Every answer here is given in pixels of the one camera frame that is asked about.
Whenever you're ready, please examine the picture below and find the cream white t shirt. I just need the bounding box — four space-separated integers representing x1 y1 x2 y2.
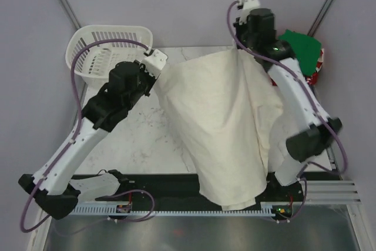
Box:
155 48 283 210

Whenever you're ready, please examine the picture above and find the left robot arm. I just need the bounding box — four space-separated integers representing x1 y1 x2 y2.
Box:
18 59 166 220

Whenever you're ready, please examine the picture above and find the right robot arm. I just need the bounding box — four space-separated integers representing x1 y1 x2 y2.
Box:
233 6 343 200

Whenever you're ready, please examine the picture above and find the white plastic laundry basket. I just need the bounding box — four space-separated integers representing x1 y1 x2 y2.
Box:
65 25 153 89

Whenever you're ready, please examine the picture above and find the folded green t shirt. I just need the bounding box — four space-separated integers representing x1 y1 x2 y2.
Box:
278 29 321 76

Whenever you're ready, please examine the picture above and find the folded red printed t shirt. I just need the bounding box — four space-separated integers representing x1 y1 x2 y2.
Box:
270 48 325 87

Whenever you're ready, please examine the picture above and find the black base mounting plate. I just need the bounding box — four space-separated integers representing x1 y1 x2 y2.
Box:
70 173 304 212

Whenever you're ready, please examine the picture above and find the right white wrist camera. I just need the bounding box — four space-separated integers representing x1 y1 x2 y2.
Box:
236 0 261 25

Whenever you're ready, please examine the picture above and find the right aluminium frame post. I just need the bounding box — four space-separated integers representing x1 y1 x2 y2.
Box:
307 0 335 37

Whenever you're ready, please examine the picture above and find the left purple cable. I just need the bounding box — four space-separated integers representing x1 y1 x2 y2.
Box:
19 39 156 234

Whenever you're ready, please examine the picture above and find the white slotted cable duct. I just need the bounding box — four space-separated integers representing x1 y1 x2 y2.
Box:
69 202 290 217

